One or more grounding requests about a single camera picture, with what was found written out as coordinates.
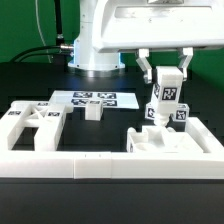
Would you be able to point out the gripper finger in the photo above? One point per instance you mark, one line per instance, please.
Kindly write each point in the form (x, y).
(185, 55)
(141, 59)

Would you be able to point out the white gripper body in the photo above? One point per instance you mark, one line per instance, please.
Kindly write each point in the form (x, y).
(125, 25)

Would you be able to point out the white chair seat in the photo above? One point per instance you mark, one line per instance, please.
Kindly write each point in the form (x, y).
(158, 139)

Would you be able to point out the white tagged cube left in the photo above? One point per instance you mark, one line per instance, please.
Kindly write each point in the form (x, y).
(149, 112)

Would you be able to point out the white tagged cube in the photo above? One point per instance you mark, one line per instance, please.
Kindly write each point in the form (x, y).
(182, 113)
(149, 112)

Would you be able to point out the black vertical pole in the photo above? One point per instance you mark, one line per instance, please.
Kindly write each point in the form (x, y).
(58, 21)

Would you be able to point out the white tagged cube right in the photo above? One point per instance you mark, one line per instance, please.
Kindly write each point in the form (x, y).
(182, 113)

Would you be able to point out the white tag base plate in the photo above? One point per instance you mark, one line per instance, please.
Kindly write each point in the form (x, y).
(110, 99)

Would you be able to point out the white chair back frame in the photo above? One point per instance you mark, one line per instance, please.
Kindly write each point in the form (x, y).
(47, 118)

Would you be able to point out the white U-shaped fence frame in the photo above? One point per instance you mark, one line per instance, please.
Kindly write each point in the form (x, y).
(24, 162)

